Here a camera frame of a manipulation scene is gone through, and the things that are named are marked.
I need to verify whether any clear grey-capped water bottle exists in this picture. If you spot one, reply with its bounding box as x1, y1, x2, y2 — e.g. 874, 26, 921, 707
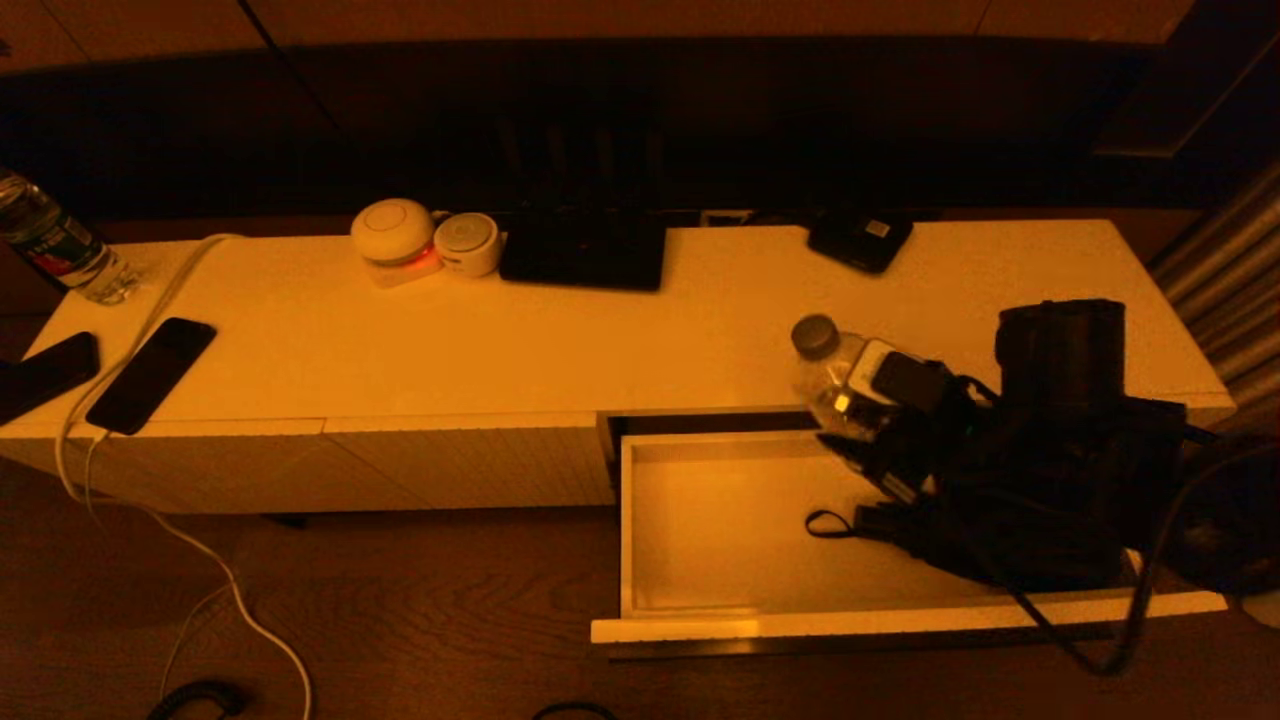
790, 313, 901, 443

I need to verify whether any black umbrella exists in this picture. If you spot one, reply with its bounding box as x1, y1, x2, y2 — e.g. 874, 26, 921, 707
805, 470, 1141, 593

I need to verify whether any white cabinet drawer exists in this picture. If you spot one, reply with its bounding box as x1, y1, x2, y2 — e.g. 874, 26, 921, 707
590, 420, 1229, 661

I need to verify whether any white long low cabinet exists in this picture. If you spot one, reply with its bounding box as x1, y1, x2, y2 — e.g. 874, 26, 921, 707
0, 218, 1236, 516

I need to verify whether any small black labelled device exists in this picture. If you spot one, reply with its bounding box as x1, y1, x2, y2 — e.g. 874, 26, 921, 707
808, 208, 914, 274

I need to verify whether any black flat tablet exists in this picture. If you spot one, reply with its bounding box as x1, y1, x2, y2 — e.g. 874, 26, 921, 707
498, 195, 668, 293

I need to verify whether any white ribbed cabinet door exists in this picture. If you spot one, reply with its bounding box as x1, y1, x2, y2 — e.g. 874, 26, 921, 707
0, 418, 431, 515
322, 413, 616, 511

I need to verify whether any small white round speaker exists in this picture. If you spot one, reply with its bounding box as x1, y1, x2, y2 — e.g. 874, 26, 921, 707
433, 212, 502, 279

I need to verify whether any large white round device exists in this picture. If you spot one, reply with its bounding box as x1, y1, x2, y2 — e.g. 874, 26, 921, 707
349, 198, 443, 289

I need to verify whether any black smartphone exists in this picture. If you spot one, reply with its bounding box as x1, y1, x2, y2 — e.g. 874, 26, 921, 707
0, 331, 101, 426
85, 317, 217, 436

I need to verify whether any red-labelled water bottle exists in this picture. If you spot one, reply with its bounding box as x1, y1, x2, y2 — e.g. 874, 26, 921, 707
0, 168, 141, 304

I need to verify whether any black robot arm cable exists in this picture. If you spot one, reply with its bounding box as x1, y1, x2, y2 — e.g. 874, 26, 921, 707
1010, 440, 1280, 677

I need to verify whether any black coiled cable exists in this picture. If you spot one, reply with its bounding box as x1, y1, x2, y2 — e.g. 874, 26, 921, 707
145, 678, 246, 720

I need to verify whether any thick white power cable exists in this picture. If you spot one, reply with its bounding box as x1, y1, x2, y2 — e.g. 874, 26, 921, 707
52, 232, 313, 720

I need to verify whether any thin white charging cable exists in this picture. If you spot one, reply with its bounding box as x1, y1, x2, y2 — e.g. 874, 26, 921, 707
85, 430, 236, 701

